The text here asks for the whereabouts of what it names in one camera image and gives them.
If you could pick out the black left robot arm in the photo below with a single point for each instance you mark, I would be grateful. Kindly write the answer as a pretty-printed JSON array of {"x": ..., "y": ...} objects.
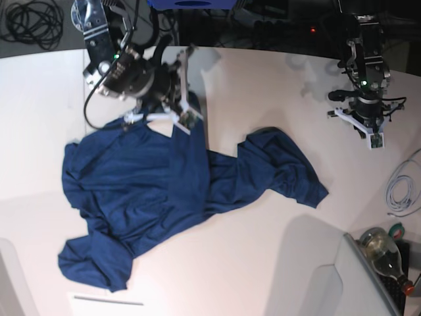
[{"x": 362, "y": 61}]

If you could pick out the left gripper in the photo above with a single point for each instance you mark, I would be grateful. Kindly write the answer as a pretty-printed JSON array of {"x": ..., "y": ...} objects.
[{"x": 369, "y": 112}]

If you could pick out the dark blue t-shirt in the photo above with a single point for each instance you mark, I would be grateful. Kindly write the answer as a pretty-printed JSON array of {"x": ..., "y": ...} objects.
[{"x": 136, "y": 188}]

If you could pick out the green tape roll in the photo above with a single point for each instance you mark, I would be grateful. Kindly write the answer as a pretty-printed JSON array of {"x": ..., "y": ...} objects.
[{"x": 397, "y": 231}]

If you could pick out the blue box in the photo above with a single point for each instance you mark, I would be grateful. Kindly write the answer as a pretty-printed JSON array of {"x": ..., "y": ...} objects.
[{"x": 191, "y": 4}]

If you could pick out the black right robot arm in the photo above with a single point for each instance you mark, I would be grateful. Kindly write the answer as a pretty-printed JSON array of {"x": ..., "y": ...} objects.
[{"x": 120, "y": 68}]

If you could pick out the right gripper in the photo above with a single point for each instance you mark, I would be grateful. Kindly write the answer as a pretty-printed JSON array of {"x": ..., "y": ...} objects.
[{"x": 164, "y": 94}]

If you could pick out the clear plastic bottle red cap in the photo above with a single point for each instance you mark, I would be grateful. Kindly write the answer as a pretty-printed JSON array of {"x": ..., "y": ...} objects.
[{"x": 384, "y": 255}]

